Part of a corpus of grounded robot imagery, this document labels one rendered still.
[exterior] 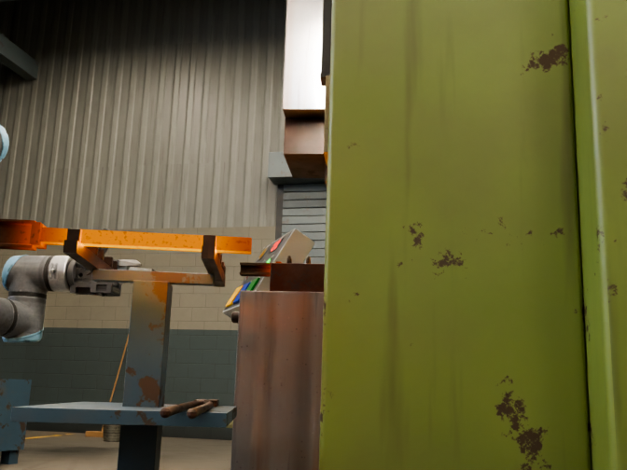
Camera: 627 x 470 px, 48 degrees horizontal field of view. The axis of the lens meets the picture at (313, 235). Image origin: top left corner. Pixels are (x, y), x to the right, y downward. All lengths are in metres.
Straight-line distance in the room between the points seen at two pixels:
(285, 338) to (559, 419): 0.57
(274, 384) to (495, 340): 0.49
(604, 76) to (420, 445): 0.68
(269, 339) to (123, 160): 10.04
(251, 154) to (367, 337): 9.53
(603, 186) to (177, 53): 10.79
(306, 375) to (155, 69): 10.51
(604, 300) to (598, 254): 0.08
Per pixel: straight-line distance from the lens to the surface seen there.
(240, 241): 1.14
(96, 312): 11.10
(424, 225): 1.26
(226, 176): 10.71
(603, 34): 1.32
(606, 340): 1.19
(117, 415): 1.07
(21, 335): 1.88
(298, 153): 1.74
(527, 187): 1.30
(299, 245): 2.20
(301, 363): 1.50
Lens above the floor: 0.71
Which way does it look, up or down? 12 degrees up
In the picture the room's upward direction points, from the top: 2 degrees clockwise
